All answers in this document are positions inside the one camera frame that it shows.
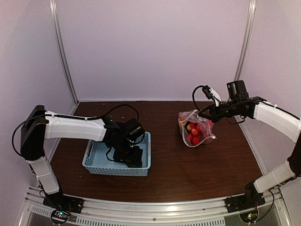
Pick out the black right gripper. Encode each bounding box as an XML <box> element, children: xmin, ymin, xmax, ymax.
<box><xmin>199</xmin><ymin>100</ymin><xmax>239</xmax><ymax>123</ymax></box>

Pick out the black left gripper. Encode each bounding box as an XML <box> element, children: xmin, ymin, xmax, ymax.
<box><xmin>111</xmin><ymin>138</ymin><xmax>143</xmax><ymax>164</ymax></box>

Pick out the clear polka dot zip bag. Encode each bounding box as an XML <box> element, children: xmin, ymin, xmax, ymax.
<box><xmin>178</xmin><ymin>109</ymin><xmax>216</xmax><ymax>148</ymax></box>

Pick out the red lychee bunch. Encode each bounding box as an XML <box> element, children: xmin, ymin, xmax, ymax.
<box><xmin>186</xmin><ymin>122</ymin><xmax>205</xmax><ymax>145</ymax></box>

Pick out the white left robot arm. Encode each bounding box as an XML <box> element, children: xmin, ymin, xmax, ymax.
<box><xmin>20</xmin><ymin>105</ymin><xmax>146</xmax><ymax>209</ymax></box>

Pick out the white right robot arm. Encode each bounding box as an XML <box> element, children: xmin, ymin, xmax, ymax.
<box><xmin>198</xmin><ymin>80</ymin><xmax>301</xmax><ymax>208</ymax></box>

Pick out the light blue plastic basket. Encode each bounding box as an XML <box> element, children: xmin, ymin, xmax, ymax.
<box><xmin>82</xmin><ymin>132</ymin><xmax>151</xmax><ymax>177</ymax></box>

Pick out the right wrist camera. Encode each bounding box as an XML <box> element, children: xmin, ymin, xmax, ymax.
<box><xmin>202</xmin><ymin>85</ymin><xmax>222</xmax><ymax>106</ymax></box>

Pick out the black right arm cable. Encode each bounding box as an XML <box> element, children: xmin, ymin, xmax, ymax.
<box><xmin>192</xmin><ymin>85</ymin><xmax>247</xmax><ymax>124</ymax></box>

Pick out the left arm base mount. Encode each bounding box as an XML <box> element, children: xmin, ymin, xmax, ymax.
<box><xmin>43</xmin><ymin>195</ymin><xmax>84</xmax><ymax>225</ymax></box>

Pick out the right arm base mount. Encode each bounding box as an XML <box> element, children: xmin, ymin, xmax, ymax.
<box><xmin>224</xmin><ymin>194</ymin><xmax>265</xmax><ymax>225</ymax></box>

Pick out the front aluminium rail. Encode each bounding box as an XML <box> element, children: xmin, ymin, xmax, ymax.
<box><xmin>18</xmin><ymin>186</ymin><xmax>292</xmax><ymax>226</ymax></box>

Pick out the right aluminium frame post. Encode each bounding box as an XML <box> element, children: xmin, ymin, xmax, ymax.
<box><xmin>234</xmin><ymin>0</ymin><xmax>257</xmax><ymax>81</ymax></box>

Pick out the aluminium frame post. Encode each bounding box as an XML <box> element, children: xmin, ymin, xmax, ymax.
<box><xmin>234</xmin><ymin>0</ymin><xmax>257</xmax><ymax>81</ymax></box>
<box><xmin>49</xmin><ymin>0</ymin><xmax>79</xmax><ymax>105</ymax></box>

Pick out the left aluminium frame post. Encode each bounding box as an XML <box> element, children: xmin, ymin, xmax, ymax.
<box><xmin>49</xmin><ymin>0</ymin><xmax>79</xmax><ymax>105</ymax></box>

